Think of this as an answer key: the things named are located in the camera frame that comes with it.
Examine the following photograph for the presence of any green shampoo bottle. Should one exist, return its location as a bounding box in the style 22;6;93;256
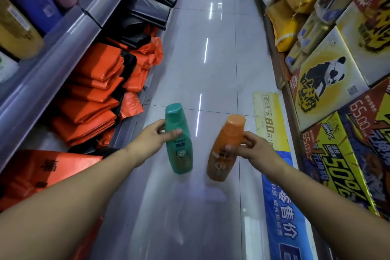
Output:
165;103;194;175

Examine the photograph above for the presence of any yellow soft package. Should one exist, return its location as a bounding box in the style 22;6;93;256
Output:
0;0;45;60

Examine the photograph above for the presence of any person's right hand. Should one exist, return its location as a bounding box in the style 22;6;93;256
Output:
225;131;289;178

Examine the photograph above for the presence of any yellow and blue floor banner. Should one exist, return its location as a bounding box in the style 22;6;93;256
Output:
252;91;315;260

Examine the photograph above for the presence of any person's left forearm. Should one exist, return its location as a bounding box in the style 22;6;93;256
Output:
0;145;139;260

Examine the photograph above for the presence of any yellow carton with red burst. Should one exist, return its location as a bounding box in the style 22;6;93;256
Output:
336;0;390;87

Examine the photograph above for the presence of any white soft package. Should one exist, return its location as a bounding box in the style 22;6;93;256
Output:
0;52;20;84

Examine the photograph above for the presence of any stack of black plastic bags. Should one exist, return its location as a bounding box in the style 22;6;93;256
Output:
117;0;172;51

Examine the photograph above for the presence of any red and blue drink carton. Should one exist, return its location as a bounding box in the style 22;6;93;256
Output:
338;76;390;222

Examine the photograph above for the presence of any person's right forearm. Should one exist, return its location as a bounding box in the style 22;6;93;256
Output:
268;162;390;260

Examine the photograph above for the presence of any yellow panda print carton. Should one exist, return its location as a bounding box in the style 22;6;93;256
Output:
289;26;370;132

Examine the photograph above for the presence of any yellow green drink carton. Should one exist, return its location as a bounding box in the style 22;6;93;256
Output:
300;112;380;216

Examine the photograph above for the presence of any large orange bag bundle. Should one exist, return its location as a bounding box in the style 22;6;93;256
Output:
0;149;105;260

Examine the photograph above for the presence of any grey metal store shelf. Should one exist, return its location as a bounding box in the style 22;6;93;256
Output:
0;0;187;175

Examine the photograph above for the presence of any pile of yellow tissue packs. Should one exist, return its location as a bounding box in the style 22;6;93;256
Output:
266;0;339;53

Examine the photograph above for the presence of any orange shampoo bottle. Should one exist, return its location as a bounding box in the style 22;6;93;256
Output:
206;114;246;182

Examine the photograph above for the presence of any stack of orange plastic bags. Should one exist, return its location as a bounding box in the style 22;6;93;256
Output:
50;25;164;151

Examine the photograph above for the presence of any person's left hand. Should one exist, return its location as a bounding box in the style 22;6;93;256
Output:
126;119;183;168

